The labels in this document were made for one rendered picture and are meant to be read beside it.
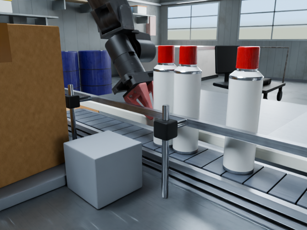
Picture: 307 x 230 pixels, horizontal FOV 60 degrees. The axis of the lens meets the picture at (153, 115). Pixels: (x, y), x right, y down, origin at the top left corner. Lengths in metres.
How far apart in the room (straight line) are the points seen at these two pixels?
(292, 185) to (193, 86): 0.22
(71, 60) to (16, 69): 4.27
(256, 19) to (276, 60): 1.34
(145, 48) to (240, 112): 0.32
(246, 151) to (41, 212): 0.34
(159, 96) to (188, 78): 0.08
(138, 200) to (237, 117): 0.22
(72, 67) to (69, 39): 3.02
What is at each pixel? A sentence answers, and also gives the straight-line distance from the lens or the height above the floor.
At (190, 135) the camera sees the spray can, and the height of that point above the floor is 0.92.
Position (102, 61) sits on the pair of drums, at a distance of 5.00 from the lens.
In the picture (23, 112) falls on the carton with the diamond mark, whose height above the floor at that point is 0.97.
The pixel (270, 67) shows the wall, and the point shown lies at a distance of 8.74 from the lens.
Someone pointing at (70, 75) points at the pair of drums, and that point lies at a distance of 4.77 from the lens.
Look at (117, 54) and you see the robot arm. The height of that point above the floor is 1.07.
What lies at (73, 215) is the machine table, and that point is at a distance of 0.46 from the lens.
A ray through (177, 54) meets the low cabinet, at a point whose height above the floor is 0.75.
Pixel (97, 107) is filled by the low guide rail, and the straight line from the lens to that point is 0.81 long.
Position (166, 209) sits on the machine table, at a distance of 0.46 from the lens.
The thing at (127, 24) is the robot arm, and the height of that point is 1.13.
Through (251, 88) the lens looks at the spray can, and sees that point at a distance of 0.43.
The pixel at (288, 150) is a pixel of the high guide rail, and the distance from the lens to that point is 0.40.
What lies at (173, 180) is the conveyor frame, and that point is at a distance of 0.52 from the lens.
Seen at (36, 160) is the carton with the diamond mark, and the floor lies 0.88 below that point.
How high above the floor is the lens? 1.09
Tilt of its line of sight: 15 degrees down
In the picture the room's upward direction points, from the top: straight up
